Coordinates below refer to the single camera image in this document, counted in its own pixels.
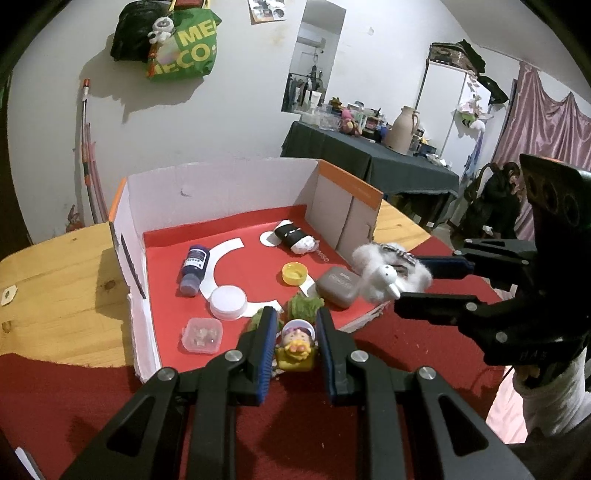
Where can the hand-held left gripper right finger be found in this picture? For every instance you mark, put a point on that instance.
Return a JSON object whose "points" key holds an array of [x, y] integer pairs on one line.
{"points": [[325, 357]]}

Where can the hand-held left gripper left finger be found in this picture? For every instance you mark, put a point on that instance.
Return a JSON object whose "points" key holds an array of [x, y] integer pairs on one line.
{"points": [[265, 357]]}

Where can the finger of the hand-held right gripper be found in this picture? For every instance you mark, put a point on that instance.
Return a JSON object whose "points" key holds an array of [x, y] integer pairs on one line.
{"points": [[443, 308], [445, 268]]}

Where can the yellow-haired doll figurine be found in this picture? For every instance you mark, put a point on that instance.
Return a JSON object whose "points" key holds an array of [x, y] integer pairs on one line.
{"points": [[298, 346]]}

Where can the small green fuzzy ball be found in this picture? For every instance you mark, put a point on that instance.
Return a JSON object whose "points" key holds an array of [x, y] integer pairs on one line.
{"points": [[255, 323]]}

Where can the large green fuzzy ball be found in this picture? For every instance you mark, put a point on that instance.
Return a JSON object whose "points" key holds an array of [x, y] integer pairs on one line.
{"points": [[304, 307]]}

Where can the white round jar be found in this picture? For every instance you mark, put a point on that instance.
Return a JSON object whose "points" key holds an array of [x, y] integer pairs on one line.
{"points": [[227, 302]]}

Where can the clear plastic small box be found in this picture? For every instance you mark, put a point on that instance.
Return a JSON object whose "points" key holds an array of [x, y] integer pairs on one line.
{"points": [[202, 334]]}

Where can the grey eyeshadow case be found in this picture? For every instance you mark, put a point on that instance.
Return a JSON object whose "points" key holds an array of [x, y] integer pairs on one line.
{"points": [[337, 288]]}

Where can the white fluffy sheep plush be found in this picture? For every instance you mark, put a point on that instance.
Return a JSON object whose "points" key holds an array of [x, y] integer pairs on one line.
{"points": [[374, 281]]}

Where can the yellow bottle cap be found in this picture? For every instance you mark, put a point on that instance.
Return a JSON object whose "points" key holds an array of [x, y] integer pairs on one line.
{"points": [[294, 273]]}

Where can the dark blue paint bottle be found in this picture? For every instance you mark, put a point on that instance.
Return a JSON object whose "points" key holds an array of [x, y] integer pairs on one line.
{"points": [[194, 267]]}

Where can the black and white sock roll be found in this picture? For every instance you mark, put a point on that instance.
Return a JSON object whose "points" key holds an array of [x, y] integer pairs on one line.
{"points": [[293, 235]]}

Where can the orange cardboard box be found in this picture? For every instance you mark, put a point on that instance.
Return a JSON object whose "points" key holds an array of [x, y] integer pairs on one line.
{"points": [[166, 258]]}

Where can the pink cloth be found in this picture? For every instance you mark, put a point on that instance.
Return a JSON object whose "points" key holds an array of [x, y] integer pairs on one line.
{"points": [[503, 415]]}

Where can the beige thermos jug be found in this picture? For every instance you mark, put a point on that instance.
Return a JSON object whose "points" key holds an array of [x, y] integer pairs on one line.
{"points": [[401, 131]]}

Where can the pink curtain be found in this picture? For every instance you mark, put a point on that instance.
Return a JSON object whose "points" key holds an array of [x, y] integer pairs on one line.
{"points": [[545, 124]]}

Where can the plush flower bunch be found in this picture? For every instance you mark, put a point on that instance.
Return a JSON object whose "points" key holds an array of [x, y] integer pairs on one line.
{"points": [[473, 115]]}

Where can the dark green covered side table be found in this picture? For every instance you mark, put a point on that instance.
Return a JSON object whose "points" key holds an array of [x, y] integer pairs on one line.
{"points": [[332, 152]]}

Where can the white refrigerator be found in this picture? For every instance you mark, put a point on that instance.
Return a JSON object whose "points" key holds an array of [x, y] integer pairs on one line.
{"points": [[443, 106]]}

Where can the pink plush doll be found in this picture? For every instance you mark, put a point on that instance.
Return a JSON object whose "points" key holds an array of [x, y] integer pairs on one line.
{"points": [[348, 120]]}

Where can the dark cloth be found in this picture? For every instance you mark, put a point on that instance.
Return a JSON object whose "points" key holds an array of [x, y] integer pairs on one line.
{"points": [[554, 461]]}

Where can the black hanging garment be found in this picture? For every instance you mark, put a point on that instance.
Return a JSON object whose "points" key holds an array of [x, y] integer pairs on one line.
{"points": [[496, 87]]}

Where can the cluster of glass cups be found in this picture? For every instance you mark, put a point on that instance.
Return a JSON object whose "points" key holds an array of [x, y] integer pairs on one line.
{"points": [[330, 120]]}

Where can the red knitted mat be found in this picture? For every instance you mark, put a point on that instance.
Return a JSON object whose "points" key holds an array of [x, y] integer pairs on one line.
{"points": [[69, 406]]}

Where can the patterned storage bag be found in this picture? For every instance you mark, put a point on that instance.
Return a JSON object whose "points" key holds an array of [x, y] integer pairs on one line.
{"points": [[455, 53]]}

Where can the white square charger device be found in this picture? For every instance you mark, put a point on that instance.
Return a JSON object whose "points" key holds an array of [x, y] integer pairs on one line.
{"points": [[30, 466]]}

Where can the white air conditioner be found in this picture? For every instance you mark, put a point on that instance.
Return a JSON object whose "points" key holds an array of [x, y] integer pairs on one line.
{"points": [[311, 41]]}

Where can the white sticker on table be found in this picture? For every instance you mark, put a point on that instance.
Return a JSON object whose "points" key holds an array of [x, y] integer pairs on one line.
{"points": [[8, 295]]}

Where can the red-tipped metal pole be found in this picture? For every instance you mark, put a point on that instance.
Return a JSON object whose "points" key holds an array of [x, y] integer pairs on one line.
{"points": [[85, 120]]}

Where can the green shopping bag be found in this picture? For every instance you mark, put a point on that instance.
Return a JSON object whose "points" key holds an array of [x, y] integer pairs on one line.
{"points": [[194, 50]]}

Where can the black hanging bag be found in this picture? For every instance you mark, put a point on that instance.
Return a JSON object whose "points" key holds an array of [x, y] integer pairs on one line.
{"points": [[134, 32]]}

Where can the wall photo sheet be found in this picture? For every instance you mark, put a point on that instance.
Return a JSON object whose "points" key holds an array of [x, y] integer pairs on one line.
{"points": [[265, 9]]}

